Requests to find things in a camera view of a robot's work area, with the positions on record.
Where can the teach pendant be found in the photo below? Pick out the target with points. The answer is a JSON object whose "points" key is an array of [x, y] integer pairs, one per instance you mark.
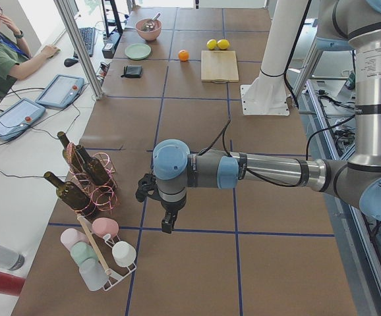
{"points": [[19, 117], [60, 92]]}

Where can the black computer mouse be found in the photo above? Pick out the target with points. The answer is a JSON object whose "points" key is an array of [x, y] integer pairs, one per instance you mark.
{"points": [[69, 62]]}

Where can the dark glass bottle front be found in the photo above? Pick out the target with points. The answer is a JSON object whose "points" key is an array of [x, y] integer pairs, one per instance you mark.
{"points": [[73, 196]]}

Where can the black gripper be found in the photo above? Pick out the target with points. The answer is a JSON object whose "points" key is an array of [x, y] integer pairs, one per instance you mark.
{"points": [[173, 208]]}

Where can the dark glass bottle back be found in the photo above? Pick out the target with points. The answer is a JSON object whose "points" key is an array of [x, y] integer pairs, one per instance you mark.
{"points": [[69, 153]]}

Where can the grey water bottle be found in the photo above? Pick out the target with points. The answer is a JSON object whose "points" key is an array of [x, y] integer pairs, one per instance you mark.
{"points": [[1, 256]]}

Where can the dark glass bottle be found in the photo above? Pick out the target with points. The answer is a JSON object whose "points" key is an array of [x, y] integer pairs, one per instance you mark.
{"points": [[94, 168], [69, 153], [73, 196]]}

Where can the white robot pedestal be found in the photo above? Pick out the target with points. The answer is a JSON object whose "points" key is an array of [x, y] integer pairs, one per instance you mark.
{"points": [[267, 94]]}

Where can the green plate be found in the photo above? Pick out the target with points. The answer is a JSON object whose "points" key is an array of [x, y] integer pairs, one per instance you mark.
{"points": [[138, 51]]}

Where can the white cup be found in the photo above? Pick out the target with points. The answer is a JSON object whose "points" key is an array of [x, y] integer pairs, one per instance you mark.
{"points": [[124, 254]]}

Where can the orange fruit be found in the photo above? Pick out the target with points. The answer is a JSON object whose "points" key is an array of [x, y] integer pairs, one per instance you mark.
{"points": [[183, 55]]}

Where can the wooden rack handle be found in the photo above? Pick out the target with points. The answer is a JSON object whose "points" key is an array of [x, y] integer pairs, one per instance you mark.
{"points": [[86, 226]]}

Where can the black keyboard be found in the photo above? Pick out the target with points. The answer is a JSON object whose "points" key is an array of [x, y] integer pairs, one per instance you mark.
{"points": [[88, 35]]}

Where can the yellow lemon right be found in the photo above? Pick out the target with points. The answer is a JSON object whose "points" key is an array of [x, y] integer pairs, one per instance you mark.
{"points": [[223, 44]]}

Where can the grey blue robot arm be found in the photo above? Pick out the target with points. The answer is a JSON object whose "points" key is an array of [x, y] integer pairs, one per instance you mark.
{"points": [[356, 181]]}

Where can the seated person green shirt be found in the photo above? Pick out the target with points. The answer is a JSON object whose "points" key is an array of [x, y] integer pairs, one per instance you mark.
{"points": [[16, 59]]}

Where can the grey cup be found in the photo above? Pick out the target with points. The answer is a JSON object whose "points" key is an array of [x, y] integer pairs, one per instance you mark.
{"points": [[93, 274]]}

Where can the red cylinder bottle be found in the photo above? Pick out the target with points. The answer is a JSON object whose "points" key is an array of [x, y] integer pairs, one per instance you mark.
{"points": [[10, 284]]}

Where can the mint green cup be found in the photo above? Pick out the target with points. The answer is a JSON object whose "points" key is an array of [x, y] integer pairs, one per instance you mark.
{"points": [[81, 251]]}

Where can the pink bowl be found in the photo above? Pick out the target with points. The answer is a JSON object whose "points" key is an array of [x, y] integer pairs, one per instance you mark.
{"points": [[148, 33]]}

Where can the yellow lemon left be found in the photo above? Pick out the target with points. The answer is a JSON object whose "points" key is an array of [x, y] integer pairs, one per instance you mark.
{"points": [[212, 44]]}

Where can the white wire cup rack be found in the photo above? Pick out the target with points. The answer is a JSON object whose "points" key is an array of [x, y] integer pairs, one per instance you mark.
{"points": [[112, 260]]}

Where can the bamboo cutting board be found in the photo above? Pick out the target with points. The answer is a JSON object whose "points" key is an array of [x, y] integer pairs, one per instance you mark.
{"points": [[219, 66]]}

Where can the teach pendant far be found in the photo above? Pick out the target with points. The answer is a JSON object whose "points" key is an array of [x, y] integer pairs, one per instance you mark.
{"points": [[60, 92]]}

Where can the yellow lemon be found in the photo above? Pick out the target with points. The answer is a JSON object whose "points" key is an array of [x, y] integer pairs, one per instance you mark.
{"points": [[223, 44], [212, 44]]}

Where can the copper wire bottle rack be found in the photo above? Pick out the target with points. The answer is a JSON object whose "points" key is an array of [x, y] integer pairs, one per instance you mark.
{"points": [[104, 197]]}

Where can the pale pink cup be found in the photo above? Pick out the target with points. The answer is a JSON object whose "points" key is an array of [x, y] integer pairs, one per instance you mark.
{"points": [[72, 236]]}

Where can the aluminium frame post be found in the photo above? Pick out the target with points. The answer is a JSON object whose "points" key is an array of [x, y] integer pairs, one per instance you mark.
{"points": [[67, 16]]}

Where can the dark glass bottle middle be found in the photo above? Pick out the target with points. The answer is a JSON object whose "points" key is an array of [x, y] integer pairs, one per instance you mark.
{"points": [[94, 168]]}

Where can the pink cup upper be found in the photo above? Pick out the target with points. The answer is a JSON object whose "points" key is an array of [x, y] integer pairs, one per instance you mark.
{"points": [[103, 226]]}

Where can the metal spoon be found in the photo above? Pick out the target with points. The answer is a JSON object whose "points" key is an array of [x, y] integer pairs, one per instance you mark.
{"points": [[150, 23]]}

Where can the teach pendant near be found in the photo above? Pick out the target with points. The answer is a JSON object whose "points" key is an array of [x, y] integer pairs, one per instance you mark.
{"points": [[19, 117]]}

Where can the folded dark grey cloth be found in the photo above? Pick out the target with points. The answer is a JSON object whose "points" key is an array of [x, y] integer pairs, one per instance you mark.
{"points": [[132, 71]]}

